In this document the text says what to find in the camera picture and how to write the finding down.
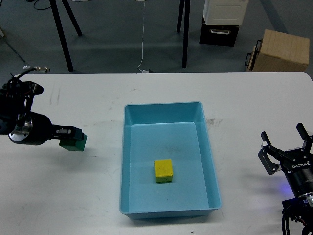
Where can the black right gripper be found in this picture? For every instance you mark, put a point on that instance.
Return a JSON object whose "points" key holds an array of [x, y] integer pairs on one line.
{"points": [[299, 171]]}

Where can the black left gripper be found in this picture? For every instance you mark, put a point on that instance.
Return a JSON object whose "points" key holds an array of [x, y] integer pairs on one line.
{"points": [[37, 129]]}

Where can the green wooden block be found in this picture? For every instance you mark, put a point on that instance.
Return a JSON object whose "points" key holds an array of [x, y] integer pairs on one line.
{"points": [[74, 145]]}

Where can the yellow wooden block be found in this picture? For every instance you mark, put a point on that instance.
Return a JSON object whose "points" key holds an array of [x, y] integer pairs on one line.
{"points": [[163, 171]]}

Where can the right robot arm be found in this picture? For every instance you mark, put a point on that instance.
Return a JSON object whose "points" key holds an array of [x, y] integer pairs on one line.
{"points": [[296, 209]]}

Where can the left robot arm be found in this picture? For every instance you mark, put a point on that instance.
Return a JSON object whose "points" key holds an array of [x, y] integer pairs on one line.
{"points": [[16, 99]]}

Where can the light wooden box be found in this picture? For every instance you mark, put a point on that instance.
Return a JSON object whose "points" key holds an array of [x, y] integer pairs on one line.
{"points": [[279, 52]]}

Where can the black storage box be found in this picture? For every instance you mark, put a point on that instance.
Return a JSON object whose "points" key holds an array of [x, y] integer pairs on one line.
{"points": [[219, 35]]}

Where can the blue plastic bin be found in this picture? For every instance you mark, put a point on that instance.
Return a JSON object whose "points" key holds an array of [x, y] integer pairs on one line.
{"points": [[175, 131]]}

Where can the white plastic container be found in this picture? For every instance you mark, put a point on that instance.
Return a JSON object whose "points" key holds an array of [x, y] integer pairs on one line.
{"points": [[224, 12]]}

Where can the black table legs right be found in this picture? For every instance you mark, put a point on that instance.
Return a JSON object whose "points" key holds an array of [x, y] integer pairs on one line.
{"points": [[184, 17]]}

